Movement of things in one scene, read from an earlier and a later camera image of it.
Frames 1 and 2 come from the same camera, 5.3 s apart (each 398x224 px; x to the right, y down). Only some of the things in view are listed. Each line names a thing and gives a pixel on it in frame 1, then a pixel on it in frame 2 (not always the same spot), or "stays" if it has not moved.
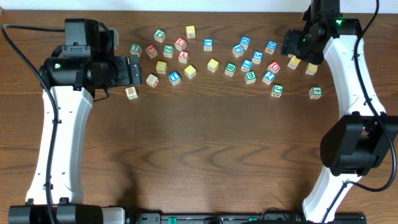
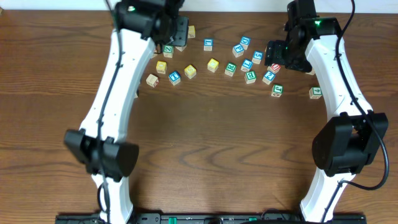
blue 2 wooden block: (268, 78) stays
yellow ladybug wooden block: (190, 71) stays
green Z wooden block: (168, 51) stays
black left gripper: (122, 78) to (181, 23)
